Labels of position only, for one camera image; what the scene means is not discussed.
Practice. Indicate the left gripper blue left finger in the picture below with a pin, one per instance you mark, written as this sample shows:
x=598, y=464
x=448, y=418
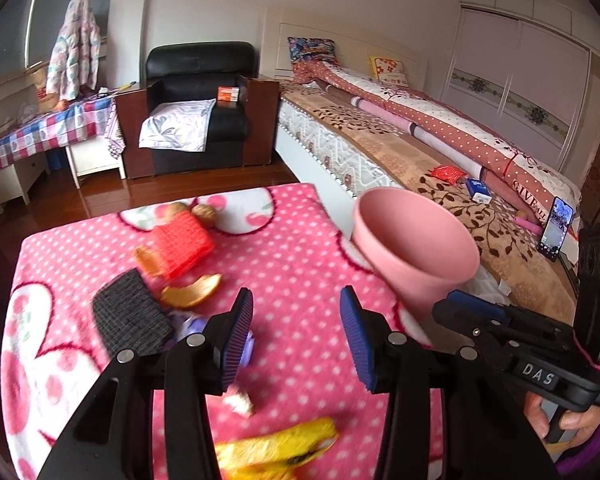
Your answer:
x=234, y=333

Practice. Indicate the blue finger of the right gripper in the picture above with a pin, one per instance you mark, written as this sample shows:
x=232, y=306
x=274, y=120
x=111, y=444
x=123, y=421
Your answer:
x=474, y=309

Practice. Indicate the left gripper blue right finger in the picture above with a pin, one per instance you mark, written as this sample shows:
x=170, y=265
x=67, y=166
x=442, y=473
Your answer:
x=363, y=336

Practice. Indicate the white pink tissue packet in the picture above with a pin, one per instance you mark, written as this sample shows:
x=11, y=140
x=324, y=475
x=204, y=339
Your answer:
x=238, y=401

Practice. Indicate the pink plastic trash bucket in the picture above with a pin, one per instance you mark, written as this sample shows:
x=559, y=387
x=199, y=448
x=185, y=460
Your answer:
x=418, y=247

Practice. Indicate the red foam net sleeve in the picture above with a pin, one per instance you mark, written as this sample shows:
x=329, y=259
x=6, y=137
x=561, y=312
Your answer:
x=181, y=243

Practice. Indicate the black foam net sleeve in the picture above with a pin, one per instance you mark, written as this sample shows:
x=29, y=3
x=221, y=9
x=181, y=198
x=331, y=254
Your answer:
x=128, y=317

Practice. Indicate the yellow plastic wrapper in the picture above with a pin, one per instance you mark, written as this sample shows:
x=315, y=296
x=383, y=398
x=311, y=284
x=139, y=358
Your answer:
x=279, y=455

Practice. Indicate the person's right hand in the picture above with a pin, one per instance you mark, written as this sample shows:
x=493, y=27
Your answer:
x=582, y=424

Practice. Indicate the orange peel near piece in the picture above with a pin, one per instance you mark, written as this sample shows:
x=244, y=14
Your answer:
x=189, y=296

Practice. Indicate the orange peel piece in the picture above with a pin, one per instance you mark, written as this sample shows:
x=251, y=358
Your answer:
x=189, y=296
x=148, y=261

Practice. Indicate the pink cylindrical object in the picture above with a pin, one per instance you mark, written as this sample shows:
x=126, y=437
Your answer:
x=528, y=225

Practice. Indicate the pink polka dot blanket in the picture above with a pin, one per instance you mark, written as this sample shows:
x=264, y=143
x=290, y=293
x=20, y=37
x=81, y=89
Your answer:
x=276, y=241

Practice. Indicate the orange peel far piece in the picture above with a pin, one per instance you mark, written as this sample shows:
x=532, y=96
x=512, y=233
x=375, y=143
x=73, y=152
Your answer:
x=148, y=261

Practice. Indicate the smartphone with lit screen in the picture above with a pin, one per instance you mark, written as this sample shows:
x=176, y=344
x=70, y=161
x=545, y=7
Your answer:
x=555, y=230

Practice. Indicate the blue white tissue pack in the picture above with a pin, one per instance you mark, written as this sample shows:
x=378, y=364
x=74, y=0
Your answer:
x=478, y=192

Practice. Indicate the walnut right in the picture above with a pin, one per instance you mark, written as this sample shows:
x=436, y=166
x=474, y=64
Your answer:
x=205, y=214

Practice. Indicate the walnut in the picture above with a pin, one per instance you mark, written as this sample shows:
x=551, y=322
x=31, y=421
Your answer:
x=205, y=214
x=170, y=210

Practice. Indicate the red white polka dot quilt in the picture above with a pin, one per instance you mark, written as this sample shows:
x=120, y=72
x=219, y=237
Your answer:
x=535, y=183

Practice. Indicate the walnut left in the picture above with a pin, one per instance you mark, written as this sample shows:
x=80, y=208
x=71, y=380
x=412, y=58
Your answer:
x=170, y=210

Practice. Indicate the red snack bag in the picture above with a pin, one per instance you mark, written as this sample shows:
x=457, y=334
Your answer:
x=449, y=174

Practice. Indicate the black leather armchair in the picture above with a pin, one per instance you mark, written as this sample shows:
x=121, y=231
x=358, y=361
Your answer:
x=240, y=134

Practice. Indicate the white floral pillow case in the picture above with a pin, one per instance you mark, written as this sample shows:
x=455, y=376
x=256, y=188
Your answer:
x=177, y=126

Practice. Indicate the bed with brown leaf cover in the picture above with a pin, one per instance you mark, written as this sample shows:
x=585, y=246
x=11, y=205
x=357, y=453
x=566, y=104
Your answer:
x=346, y=146

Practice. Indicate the small orange box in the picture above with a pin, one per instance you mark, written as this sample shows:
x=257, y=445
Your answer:
x=228, y=94

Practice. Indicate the white wardrobe with floral band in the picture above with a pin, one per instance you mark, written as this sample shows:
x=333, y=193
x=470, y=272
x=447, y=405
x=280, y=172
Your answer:
x=525, y=68

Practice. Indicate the yellow flower cushion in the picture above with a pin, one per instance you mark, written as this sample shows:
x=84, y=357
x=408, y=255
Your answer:
x=389, y=71

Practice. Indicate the checkered cloth side table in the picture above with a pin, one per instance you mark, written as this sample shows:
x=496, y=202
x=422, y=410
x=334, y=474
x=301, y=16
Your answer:
x=88, y=131

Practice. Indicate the colourful cartoon pillow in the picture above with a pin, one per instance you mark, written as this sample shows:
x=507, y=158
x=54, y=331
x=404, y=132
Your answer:
x=302, y=49

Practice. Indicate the hanging pastel puffer jacket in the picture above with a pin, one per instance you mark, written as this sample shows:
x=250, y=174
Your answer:
x=74, y=62

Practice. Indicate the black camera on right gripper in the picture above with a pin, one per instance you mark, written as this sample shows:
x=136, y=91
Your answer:
x=587, y=320

